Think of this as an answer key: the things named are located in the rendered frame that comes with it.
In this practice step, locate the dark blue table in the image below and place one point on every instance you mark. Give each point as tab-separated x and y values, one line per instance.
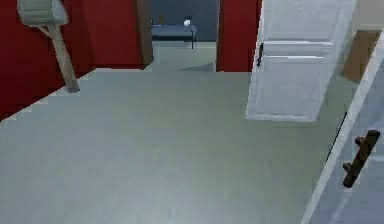
173	31

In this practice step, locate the small white object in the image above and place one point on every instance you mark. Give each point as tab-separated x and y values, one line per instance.
187	22

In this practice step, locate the white panelled room door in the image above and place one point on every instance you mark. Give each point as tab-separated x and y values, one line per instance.
293	66

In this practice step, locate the pale blue room door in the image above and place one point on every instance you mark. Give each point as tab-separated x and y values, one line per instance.
363	180

